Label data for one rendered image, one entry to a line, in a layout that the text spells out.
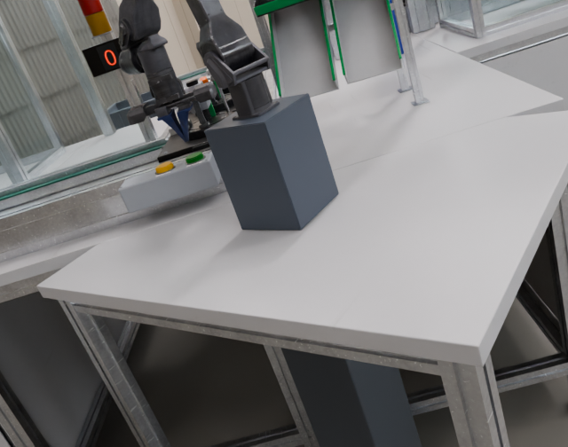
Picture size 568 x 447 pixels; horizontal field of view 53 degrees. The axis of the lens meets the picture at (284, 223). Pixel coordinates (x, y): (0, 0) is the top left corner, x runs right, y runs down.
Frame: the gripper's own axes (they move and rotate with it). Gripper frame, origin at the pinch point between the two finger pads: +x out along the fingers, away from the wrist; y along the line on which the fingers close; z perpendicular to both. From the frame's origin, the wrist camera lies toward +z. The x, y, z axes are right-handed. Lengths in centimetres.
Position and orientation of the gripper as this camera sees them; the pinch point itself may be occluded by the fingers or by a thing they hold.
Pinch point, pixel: (181, 126)
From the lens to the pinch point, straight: 125.1
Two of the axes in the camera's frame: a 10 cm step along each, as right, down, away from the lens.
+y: -9.5, 2.9, 1.0
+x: 3.0, 8.7, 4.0
